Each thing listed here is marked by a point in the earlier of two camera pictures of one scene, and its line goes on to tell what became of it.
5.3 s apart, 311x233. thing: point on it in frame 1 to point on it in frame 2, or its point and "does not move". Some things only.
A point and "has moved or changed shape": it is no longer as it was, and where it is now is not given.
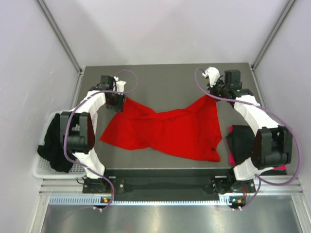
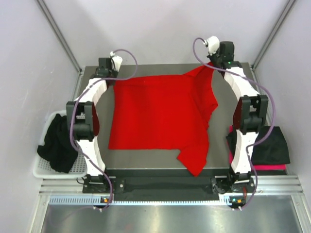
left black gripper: (119, 106) to (115, 73)
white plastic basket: (43, 169) does not move
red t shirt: (193, 131) has moved or changed shape
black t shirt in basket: (53, 149) does not move
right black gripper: (212, 90) to (211, 57)
